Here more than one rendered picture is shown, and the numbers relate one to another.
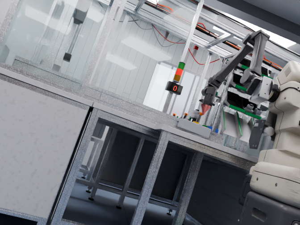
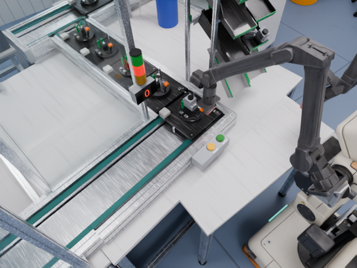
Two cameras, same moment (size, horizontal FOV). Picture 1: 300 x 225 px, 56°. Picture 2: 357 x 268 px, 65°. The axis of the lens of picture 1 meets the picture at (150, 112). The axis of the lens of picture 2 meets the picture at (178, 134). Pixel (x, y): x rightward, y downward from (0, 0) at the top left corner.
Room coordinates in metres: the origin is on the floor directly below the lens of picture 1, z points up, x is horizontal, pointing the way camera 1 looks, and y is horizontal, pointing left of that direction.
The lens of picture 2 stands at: (1.25, 0.15, 2.11)
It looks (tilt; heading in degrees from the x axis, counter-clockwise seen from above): 55 degrees down; 334
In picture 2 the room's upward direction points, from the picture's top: 4 degrees counter-clockwise
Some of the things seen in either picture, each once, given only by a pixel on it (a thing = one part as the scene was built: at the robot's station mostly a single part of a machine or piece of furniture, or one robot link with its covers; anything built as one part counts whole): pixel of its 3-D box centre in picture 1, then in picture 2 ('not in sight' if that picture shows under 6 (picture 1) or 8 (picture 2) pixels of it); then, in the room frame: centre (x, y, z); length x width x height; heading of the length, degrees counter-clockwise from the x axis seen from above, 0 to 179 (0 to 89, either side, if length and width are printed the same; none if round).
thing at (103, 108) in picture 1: (165, 137); (139, 88); (2.49, -0.20, 0.85); 1.50 x 1.41 x 0.03; 106
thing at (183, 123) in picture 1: (193, 127); (210, 150); (1.83, -0.31, 0.93); 0.21 x 0.07 x 0.06; 106
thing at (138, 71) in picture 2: (179, 72); (138, 67); (2.12, -0.11, 1.34); 0.05 x 0.05 x 0.05
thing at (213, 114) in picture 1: (216, 111); not in sight; (3.00, -0.68, 1.32); 0.14 x 0.14 x 0.38
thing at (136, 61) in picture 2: (181, 66); (136, 58); (2.12, -0.11, 1.39); 0.05 x 0.05 x 0.05
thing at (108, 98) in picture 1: (164, 120); (175, 169); (1.84, -0.11, 0.91); 0.89 x 0.06 x 0.11; 106
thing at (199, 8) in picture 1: (182, 58); (127, 38); (2.15, -0.10, 1.46); 0.03 x 0.03 x 1.00; 16
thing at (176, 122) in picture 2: not in sight; (190, 114); (2.06, -0.33, 0.96); 0.24 x 0.24 x 0.02; 16
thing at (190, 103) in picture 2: (195, 114); (189, 100); (2.07, -0.32, 1.06); 0.08 x 0.04 x 0.07; 16
